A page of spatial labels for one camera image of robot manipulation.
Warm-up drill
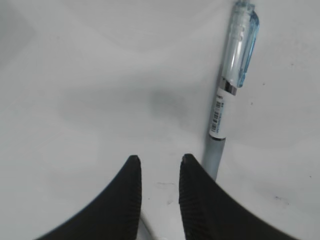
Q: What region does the blue white pen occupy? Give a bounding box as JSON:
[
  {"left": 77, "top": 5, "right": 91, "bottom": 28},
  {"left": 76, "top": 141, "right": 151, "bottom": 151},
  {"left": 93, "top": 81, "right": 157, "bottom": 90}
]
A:
[{"left": 202, "top": 0, "right": 260, "bottom": 180}]

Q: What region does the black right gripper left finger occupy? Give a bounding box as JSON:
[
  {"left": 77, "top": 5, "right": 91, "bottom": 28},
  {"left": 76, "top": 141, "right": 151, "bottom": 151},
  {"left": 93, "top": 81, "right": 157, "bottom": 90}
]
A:
[{"left": 40, "top": 155, "right": 142, "bottom": 240}]

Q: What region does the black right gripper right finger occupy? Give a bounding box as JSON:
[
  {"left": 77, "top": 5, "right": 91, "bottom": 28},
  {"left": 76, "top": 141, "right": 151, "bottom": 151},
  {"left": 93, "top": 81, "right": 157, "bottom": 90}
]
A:
[{"left": 178, "top": 153, "right": 292, "bottom": 240}]

